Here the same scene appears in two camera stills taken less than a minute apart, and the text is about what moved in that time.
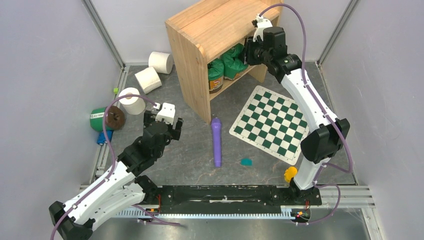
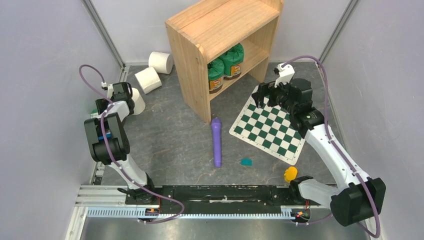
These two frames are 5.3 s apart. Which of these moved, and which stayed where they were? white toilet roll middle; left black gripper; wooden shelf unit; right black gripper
Moved: right black gripper; left black gripper
Stayed: wooden shelf unit; white toilet roll middle
